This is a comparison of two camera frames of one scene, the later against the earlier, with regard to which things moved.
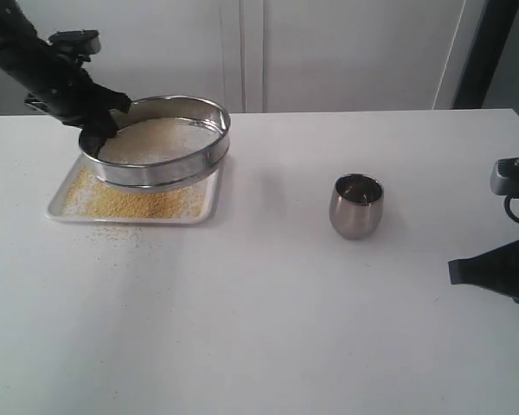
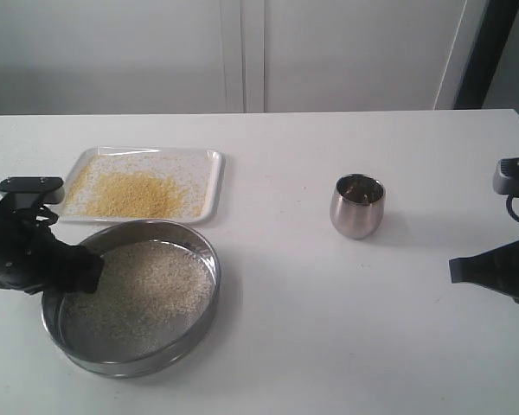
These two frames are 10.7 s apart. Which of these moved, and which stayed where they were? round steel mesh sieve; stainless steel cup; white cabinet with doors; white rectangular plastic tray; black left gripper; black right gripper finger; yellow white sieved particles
Moved: black left gripper; round steel mesh sieve
Stayed: stainless steel cup; white rectangular plastic tray; black right gripper finger; white cabinet with doors; yellow white sieved particles
